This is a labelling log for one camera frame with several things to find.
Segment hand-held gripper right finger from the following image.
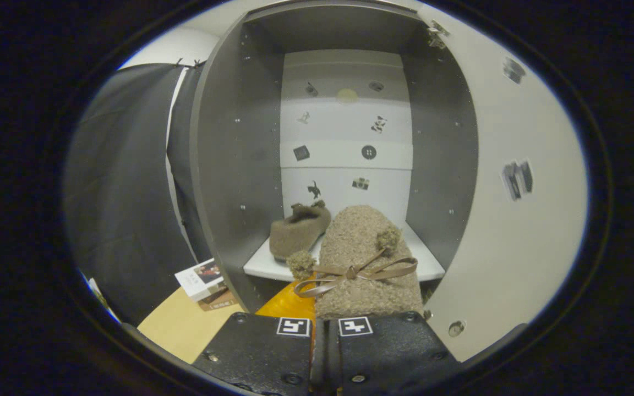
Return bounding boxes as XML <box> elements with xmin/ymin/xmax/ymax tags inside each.
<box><xmin>323</xmin><ymin>311</ymin><xmax>462</xmax><ymax>396</ymax></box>

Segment grey shoe cabinet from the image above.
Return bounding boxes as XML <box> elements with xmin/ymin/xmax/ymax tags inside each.
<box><xmin>189</xmin><ymin>0</ymin><xmax>480</xmax><ymax>314</ymax></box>

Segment brown fuzzy shoe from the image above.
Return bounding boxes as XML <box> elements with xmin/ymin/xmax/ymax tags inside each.
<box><xmin>286</xmin><ymin>205</ymin><xmax>424</xmax><ymax>321</ymax></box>
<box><xmin>269</xmin><ymin>200</ymin><xmax>332</xmax><ymax>262</ymax></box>

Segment black backdrop cloth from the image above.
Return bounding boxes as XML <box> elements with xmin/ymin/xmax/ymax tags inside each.
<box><xmin>64</xmin><ymin>62</ymin><xmax>213</xmax><ymax>325</ymax></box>

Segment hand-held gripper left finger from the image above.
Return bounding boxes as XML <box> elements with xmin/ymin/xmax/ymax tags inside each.
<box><xmin>190</xmin><ymin>279</ymin><xmax>318</xmax><ymax>396</ymax></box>

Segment brown book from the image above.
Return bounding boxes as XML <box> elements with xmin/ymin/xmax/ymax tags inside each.
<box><xmin>199</xmin><ymin>289</ymin><xmax>238</xmax><ymax>312</ymax></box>

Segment white book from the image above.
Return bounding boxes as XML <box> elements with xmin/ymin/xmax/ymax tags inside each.
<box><xmin>174</xmin><ymin>258</ymin><xmax>228</xmax><ymax>302</ymax></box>

